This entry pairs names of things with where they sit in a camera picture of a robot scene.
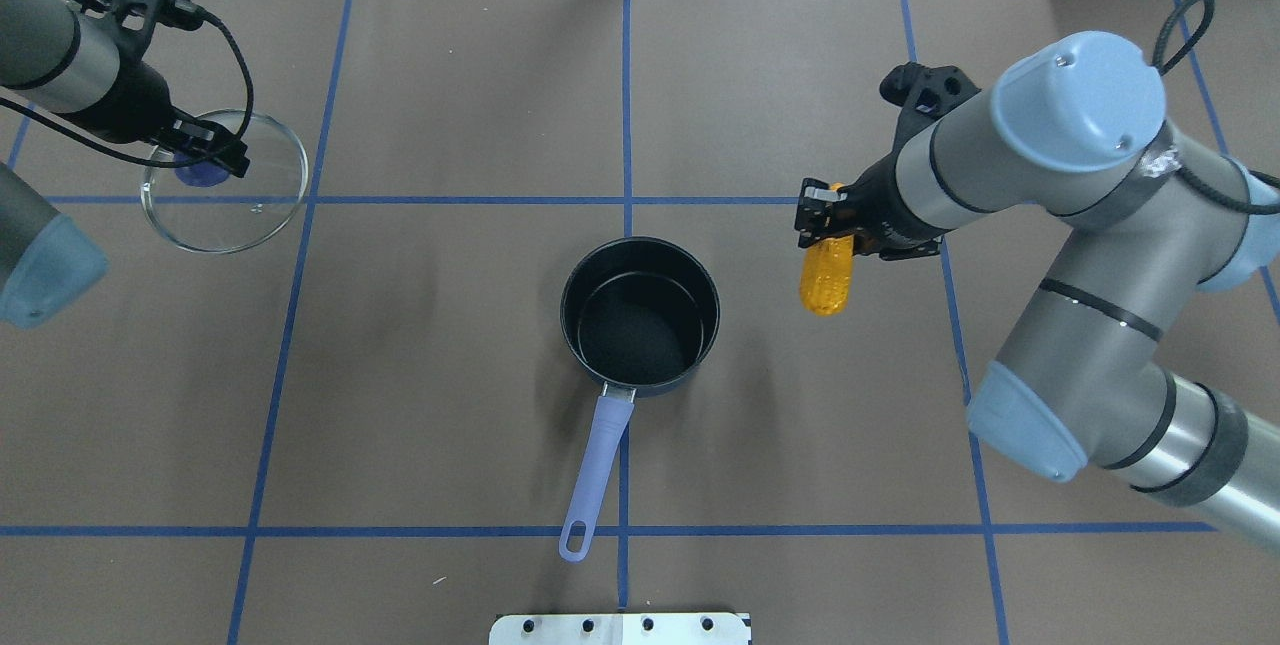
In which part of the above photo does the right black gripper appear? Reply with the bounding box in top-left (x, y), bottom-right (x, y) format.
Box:
top-left (796, 156), bottom-right (945, 261)

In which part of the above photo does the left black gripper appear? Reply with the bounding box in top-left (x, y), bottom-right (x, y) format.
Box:
top-left (88, 60), bottom-right (250, 177)

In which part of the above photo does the yellow corn cob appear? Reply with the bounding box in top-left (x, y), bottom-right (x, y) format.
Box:
top-left (799, 238), bottom-right (855, 317)

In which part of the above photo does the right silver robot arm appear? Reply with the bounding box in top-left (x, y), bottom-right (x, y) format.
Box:
top-left (794, 31), bottom-right (1277, 554)

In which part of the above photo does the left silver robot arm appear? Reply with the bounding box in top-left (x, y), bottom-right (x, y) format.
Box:
top-left (1, 0), bottom-right (253, 330)

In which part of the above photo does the dark blue saucepan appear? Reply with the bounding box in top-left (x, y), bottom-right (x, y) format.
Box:
top-left (558, 235), bottom-right (721, 563)

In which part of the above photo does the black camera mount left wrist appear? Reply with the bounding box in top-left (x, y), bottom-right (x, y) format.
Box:
top-left (68, 0), bottom-right (209, 61)

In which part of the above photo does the black camera mount wrist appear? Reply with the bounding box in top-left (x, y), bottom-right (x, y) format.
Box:
top-left (68, 0), bottom-right (209, 61)
top-left (878, 61), bottom-right (982, 156)

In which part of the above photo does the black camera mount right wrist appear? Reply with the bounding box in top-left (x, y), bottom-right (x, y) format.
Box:
top-left (878, 61), bottom-right (982, 156)

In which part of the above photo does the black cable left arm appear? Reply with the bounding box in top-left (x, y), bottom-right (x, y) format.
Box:
top-left (0, 9), bottom-right (255, 170)

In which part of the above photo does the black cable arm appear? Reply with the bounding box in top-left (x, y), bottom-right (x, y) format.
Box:
top-left (1149, 0), bottom-right (1280, 218)
top-left (0, 9), bottom-right (255, 170)

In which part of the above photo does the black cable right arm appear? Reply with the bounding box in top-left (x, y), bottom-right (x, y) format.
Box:
top-left (1149, 0), bottom-right (1280, 218)

